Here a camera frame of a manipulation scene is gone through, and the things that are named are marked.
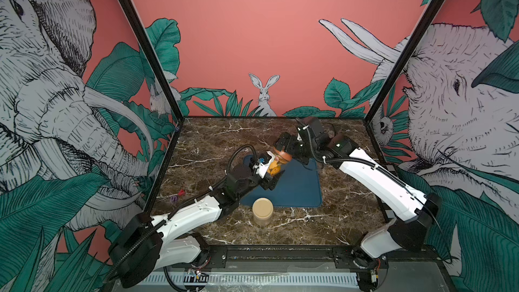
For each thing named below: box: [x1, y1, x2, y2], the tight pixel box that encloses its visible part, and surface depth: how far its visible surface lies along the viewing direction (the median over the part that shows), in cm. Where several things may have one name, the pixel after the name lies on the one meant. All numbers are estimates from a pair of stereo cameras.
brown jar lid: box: [272, 147, 293, 165], surface depth 71 cm
